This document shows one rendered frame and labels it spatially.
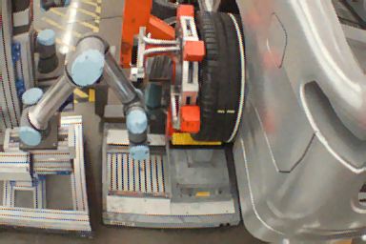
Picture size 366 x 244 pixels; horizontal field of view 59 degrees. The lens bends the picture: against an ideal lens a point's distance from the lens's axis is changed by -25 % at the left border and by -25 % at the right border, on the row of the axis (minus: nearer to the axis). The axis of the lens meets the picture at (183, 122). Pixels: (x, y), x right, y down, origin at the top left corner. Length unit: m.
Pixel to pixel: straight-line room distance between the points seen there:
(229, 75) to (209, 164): 0.83
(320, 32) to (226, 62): 0.78
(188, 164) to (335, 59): 1.62
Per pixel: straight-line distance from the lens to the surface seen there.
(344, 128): 1.14
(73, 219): 2.18
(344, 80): 0.96
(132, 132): 1.57
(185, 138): 2.14
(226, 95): 1.74
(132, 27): 2.36
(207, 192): 2.40
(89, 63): 1.29
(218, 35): 1.77
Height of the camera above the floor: 2.11
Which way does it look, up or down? 45 degrees down
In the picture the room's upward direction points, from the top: 9 degrees clockwise
